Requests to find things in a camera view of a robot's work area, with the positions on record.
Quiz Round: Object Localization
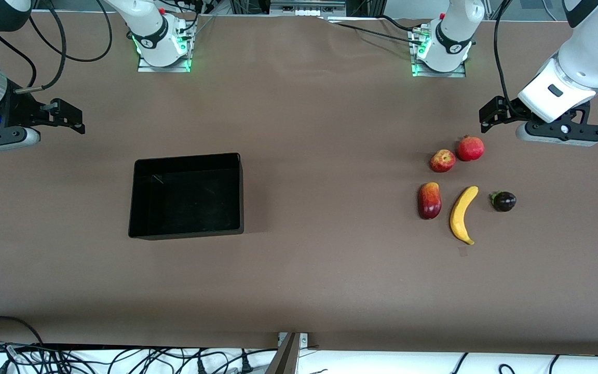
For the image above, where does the red yellow apple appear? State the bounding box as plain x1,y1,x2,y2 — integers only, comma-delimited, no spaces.
429,149,456,173

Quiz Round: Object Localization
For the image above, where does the yellow banana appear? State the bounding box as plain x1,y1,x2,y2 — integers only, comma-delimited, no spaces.
450,186,479,246

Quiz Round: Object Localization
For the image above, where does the black plastic box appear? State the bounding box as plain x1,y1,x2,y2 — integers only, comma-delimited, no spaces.
128,152,244,241

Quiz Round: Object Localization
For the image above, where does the red pomegranate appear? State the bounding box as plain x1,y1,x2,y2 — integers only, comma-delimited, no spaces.
457,135,485,162

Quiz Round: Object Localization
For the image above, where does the dark purple eggplant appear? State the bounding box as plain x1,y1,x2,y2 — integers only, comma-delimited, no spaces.
489,191,517,212

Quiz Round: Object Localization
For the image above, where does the red yellow mango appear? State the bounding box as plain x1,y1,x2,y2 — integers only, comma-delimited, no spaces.
417,182,442,220

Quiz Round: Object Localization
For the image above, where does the white power strip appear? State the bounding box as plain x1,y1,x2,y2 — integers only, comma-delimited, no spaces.
270,0,346,16

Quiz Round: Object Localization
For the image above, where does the brown table cover sheet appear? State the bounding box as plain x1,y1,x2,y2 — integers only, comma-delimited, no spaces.
0,10,598,355

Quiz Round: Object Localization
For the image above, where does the black looping cable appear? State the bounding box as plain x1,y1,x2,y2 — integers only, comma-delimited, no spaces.
28,0,114,63

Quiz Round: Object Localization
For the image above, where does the thick black gripper cable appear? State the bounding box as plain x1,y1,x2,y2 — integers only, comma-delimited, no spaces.
13,0,67,94

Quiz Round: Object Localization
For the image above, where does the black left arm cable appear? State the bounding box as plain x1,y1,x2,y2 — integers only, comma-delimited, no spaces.
494,0,515,112

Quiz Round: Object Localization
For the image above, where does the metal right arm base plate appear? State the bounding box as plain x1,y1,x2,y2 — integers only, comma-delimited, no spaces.
137,21,192,73

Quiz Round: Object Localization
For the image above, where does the metal table edge bracket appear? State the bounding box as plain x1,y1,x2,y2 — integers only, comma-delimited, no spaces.
265,332,310,374

